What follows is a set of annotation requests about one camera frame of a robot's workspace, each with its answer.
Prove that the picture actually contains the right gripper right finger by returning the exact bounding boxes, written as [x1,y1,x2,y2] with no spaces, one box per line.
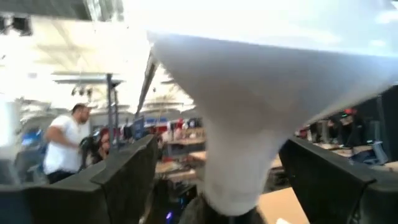
[278,136,398,224]

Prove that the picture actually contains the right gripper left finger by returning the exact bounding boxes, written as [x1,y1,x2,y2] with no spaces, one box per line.
[0,134,160,224]

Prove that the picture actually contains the beige wooden desk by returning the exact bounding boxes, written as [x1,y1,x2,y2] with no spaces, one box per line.
[257,186,310,224]

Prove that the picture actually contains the person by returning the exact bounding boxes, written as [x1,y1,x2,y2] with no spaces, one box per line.
[42,103,91,184]
[80,127,111,169]
[337,107,368,149]

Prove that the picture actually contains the black gantry frame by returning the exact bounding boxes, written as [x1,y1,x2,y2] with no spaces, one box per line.
[51,70,125,150]

